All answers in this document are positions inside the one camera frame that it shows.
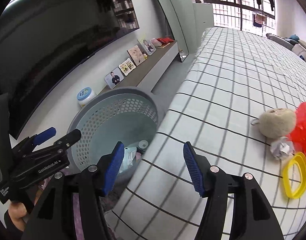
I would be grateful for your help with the white cabinet by window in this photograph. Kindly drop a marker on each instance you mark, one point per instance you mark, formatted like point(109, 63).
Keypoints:
point(204, 18)

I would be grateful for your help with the white round lid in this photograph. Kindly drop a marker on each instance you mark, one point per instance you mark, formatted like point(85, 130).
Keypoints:
point(143, 144)

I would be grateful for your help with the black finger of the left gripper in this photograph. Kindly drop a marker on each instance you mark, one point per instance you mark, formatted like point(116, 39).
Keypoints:
point(65, 139)

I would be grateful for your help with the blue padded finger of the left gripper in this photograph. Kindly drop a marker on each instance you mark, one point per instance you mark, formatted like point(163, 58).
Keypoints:
point(29, 143)

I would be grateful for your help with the red plastic bag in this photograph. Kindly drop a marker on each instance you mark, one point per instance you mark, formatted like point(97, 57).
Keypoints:
point(298, 135)

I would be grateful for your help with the beige sloth plush toy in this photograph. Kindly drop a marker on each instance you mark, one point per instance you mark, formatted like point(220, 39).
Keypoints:
point(276, 123)

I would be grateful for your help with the comic photo frame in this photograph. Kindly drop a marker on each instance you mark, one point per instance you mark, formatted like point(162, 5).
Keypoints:
point(127, 67)

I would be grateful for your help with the man portrait photo frame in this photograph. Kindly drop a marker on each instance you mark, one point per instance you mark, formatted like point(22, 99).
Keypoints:
point(114, 78)

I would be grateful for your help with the person left hand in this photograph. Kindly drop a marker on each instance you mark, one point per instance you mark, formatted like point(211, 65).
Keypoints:
point(17, 211)

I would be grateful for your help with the black wall television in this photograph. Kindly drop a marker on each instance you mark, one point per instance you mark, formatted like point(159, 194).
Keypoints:
point(41, 41)

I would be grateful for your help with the red cloth on shelf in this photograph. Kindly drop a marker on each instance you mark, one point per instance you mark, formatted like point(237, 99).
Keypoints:
point(165, 40)

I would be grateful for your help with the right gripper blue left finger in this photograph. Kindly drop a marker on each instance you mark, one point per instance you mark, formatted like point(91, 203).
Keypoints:
point(108, 166)

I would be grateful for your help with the grey perforated laundry basket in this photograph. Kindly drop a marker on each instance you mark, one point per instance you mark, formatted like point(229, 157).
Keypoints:
point(126, 114)

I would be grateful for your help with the pink drawing photo frame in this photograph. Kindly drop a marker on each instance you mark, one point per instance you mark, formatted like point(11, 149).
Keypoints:
point(136, 55)

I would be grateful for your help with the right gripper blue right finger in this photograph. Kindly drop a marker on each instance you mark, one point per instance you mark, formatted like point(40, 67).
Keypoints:
point(253, 216)

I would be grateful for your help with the leaning floor mirror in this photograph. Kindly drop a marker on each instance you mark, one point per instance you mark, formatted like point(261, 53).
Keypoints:
point(175, 27)

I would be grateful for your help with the light blue wipes packet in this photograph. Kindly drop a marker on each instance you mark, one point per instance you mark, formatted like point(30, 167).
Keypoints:
point(129, 158)

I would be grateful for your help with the window security grille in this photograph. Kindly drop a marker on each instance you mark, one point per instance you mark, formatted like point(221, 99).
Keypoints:
point(241, 17)

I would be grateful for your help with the checkered white bed sheet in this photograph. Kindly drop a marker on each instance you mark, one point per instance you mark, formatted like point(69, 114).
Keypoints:
point(234, 78)

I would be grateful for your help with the girl photo frame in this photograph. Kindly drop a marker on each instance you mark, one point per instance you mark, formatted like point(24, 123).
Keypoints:
point(148, 47)

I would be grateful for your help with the white jar blue lid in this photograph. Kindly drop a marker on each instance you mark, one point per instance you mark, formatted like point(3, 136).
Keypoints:
point(85, 96)

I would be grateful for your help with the grey tv console shelf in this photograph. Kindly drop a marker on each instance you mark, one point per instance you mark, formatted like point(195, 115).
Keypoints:
point(146, 75)

